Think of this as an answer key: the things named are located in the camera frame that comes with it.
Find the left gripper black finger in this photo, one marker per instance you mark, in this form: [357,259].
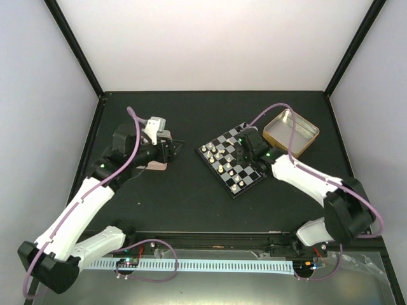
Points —
[174,152]
[177,144]

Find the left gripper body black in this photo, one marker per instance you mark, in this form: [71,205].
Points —
[167,157]

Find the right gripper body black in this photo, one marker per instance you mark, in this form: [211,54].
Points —
[242,160]

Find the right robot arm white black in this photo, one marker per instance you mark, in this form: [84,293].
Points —
[346,215]

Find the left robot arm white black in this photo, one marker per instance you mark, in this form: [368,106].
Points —
[57,257]

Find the checkered chess board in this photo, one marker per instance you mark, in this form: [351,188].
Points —
[247,173]

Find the left circuit board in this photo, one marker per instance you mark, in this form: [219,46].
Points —
[127,263]

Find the circuit board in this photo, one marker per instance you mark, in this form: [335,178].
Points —
[127,263]
[308,265]

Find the right circuit board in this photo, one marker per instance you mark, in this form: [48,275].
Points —
[308,265]

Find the silver tin tray pink rim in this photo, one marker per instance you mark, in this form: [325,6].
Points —
[156,165]

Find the gold tin box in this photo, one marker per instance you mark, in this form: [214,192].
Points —
[278,132]

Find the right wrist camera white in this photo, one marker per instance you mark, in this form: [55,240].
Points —
[251,136]

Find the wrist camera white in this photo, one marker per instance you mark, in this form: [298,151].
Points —
[152,127]
[251,136]

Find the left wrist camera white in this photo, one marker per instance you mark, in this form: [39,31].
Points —
[152,127]

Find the black mounting rail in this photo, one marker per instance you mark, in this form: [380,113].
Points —
[276,244]

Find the light blue slotted cable duct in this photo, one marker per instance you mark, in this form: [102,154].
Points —
[199,265]

